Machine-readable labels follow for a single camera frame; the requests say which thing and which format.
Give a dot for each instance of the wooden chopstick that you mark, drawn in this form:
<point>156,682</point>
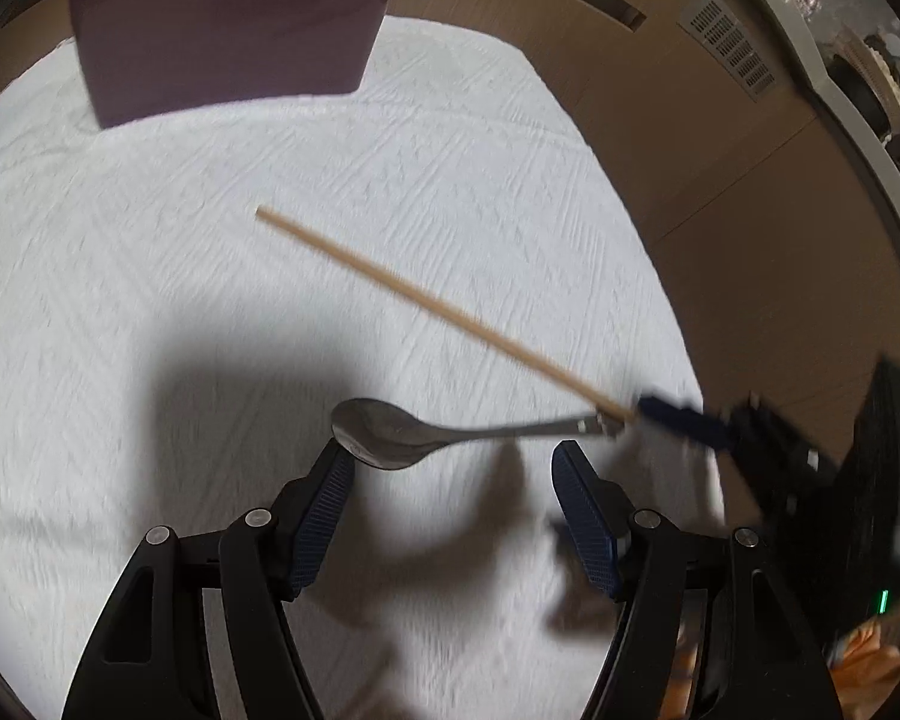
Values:
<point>420,298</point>

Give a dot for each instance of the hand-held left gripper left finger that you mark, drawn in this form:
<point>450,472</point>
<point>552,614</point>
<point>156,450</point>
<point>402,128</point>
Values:
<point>322,525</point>

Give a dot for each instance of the purple plastic utensil container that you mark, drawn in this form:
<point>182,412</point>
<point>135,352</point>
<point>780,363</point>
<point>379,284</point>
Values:
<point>232,30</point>

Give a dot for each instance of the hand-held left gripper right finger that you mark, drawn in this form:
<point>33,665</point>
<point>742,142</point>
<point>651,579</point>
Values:
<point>585,525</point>

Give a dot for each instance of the black round pot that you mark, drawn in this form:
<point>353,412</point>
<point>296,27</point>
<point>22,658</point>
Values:
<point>862,94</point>

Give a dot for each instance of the white textured cloth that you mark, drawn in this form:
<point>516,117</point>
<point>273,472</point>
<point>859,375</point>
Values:
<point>195,240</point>

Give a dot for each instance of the grey stone ledge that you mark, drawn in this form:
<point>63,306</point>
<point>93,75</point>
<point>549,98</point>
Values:
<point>795,37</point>

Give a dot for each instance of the orange cloth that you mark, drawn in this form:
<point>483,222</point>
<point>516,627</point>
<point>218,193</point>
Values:
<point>870,664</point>

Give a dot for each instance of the metal spoon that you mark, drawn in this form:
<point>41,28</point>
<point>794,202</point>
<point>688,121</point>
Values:
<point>375,431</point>

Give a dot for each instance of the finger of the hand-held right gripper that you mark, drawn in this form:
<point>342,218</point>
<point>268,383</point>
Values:
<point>679,421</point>

